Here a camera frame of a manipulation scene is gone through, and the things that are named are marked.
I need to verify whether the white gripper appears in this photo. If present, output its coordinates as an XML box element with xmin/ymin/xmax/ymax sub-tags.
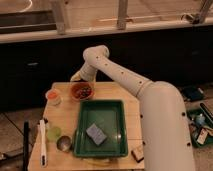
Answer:
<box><xmin>70</xmin><ymin>64</ymin><xmax>97</xmax><ymax>82</ymax></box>

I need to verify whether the dark grape bunch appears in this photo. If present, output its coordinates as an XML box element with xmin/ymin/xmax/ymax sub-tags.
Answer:
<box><xmin>76</xmin><ymin>87</ymin><xmax>92</xmax><ymax>99</ymax></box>

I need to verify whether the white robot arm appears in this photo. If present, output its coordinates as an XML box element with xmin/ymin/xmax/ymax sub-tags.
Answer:
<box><xmin>71</xmin><ymin>45</ymin><xmax>196</xmax><ymax>171</ymax></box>

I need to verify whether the red bowl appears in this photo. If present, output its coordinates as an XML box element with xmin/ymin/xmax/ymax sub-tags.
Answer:
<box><xmin>70</xmin><ymin>82</ymin><xmax>94</xmax><ymax>101</ymax></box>

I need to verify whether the small orange lidded cup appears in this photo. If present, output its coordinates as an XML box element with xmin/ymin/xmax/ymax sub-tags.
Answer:
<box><xmin>45</xmin><ymin>89</ymin><xmax>61</xmax><ymax>106</ymax></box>

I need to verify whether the green plastic tray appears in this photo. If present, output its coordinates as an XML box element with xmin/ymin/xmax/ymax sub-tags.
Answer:
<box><xmin>73</xmin><ymin>100</ymin><xmax>128</xmax><ymax>158</ymax></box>

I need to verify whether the grey blue sponge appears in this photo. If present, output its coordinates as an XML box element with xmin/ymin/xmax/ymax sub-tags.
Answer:
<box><xmin>86</xmin><ymin>124</ymin><xmax>107</xmax><ymax>145</ymax></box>

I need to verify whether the light green cup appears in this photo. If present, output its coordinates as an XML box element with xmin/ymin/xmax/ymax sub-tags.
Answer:
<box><xmin>46</xmin><ymin>126</ymin><xmax>61</xmax><ymax>142</ymax></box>

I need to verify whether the small metal cup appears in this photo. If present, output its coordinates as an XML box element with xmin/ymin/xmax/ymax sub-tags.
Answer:
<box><xmin>56</xmin><ymin>136</ymin><xmax>72</xmax><ymax>152</ymax></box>

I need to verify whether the wooden block eraser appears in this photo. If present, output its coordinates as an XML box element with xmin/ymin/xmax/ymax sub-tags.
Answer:
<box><xmin>131</xmin><ymin>145</ymin><xmax>144</xmax><ymax>163</ymax></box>

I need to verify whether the black table leg bar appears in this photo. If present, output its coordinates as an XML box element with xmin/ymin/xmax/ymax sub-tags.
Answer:
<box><xmin>22</xmin><ymin>122</ymin><xmax>29</xmax><ymax>171</ymax></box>

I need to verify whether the green bin with items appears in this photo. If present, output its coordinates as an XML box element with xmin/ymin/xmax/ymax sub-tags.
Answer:
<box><xmin>187</xmin><ymin>103</ymin><xmax>213</xmax><ymax>148</ymax></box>

